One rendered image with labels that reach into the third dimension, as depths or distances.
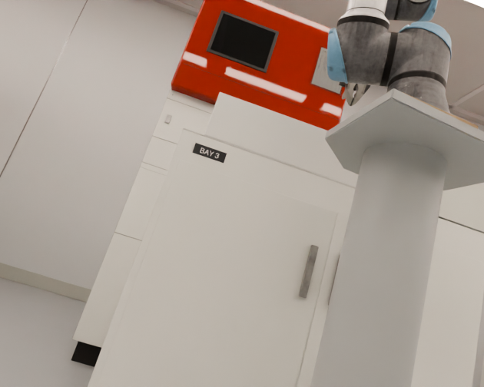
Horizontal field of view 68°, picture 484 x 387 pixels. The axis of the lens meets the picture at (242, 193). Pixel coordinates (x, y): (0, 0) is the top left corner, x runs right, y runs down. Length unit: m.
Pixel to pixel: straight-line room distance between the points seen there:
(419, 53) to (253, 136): 0.45
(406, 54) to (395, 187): 0.31
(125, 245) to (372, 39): 1.19
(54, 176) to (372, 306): 2.94
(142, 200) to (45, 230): 1.74
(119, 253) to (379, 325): 1.16
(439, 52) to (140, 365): 0.96
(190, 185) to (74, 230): 2.29
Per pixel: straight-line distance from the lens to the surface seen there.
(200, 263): 0.93
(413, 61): 0.87
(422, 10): 1.31
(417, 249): 0.70
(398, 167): 0.72
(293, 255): 0.98
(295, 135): 1.05
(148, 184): 1.61
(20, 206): 3.34
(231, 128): 1.02
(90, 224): 3.16
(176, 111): 1.71
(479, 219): 1.29
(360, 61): 0.88
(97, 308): 1.60
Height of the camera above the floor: 0.46
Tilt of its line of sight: 14 degrees up
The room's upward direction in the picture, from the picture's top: 17 degrees clockwise
